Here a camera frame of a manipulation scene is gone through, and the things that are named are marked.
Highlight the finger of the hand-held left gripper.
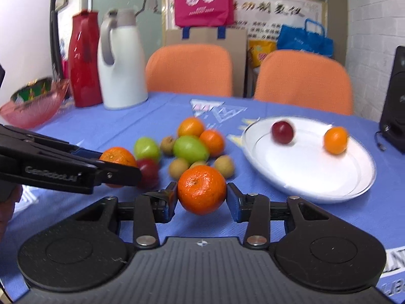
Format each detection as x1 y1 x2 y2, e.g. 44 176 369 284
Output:
0 125 102 165
0 155 143 195

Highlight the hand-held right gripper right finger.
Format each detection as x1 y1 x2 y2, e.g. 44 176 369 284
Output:
227 183 331 249

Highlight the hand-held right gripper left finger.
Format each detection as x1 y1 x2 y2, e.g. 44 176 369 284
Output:
74 182 178 248

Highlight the large orange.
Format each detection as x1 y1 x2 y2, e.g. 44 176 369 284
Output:
178 165 228 216

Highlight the small green apple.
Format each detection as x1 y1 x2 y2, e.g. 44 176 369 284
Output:
133 137 161 163

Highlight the large green apple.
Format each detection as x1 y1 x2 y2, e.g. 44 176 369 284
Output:
172 135 210 163

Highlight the white plate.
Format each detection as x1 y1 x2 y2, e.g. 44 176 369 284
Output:
241 116 377 204

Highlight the person's left hand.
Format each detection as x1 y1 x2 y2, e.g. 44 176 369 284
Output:
0 185 23 244

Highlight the blue printed tablecloth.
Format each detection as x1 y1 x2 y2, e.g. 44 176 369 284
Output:
0 91 405 303

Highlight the pink glass bowl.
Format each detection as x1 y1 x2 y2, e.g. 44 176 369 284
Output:
0 78 71 129

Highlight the dark red plum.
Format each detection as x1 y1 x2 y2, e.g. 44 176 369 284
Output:
271 120 295 145

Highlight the white thermos jug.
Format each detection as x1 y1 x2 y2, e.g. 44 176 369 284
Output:
96 8 149 111

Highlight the red thermos jug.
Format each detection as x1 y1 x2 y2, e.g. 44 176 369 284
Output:
68 10 103 108

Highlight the small orange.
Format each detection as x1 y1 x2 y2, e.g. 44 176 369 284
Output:
323 127 349 155

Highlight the orange chair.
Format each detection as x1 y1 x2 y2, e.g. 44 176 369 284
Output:
253 50 354 116
145 44 234 97

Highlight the black curved tube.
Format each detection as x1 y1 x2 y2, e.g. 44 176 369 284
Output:
50 0 65 81

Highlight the yellow packet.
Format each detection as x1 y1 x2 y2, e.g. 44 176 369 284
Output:
248 40 279 68

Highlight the blue plastic bag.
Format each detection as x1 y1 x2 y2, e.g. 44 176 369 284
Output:
277 19 334 58

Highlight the black speaker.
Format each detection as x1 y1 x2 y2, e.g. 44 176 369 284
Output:
379 46 405 156

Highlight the pink tote bag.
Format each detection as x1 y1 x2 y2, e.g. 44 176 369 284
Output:
173 0 235 27

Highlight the cardboard bag with blue handles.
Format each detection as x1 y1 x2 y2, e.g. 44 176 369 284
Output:
165 25 247 97

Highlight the white wall poster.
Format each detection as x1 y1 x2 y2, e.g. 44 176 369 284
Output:
234 0 326 43

